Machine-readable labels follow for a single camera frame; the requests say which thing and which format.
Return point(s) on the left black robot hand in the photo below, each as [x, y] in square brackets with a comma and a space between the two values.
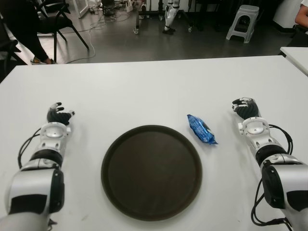
[59, 116]

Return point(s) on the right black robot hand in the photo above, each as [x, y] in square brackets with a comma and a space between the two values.
[247, 109]

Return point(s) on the blue Oreo cookie packet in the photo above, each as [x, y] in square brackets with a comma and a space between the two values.
[201, 128]

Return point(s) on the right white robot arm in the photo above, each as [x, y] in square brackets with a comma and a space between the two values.
[255, 130]

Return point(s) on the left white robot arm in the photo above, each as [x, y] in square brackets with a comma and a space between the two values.
[51, 131]

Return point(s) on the neighbouring white table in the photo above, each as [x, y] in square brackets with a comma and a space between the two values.
[297, 54]

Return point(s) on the black armrest chair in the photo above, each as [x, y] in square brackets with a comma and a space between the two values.
[7, 45]

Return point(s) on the black office chair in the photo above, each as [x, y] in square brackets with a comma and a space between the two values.
[299, 33]

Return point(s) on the person in black trousers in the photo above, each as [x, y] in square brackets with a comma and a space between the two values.
[26, 29]

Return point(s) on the grey plastic stool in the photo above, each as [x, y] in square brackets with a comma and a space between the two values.
[247, 9]

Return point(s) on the round dark brown tray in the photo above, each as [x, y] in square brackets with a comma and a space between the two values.
[151, 173]

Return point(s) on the white humanoid robot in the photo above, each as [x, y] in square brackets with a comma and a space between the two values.
[169, 14]

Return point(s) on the black metal frame chair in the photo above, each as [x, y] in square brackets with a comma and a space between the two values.
[57, 24]

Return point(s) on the white rectangular frame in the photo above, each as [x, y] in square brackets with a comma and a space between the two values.
[81, 9]

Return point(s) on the black wheeled gantry frame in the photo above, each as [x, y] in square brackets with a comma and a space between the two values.
[137, 16]

